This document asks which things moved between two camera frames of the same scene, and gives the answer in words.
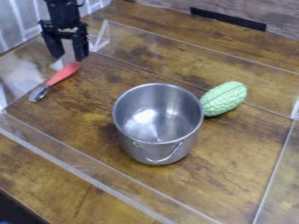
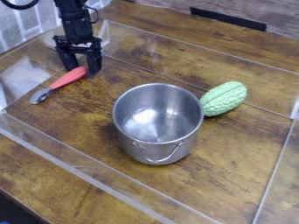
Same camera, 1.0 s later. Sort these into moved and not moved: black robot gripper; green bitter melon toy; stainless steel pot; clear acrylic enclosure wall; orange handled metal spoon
Moved: black robot gripper; orange handled metal spoon
Not moved: stainless steel pot; green bitter melon toy; clear acrylic enclosure wall
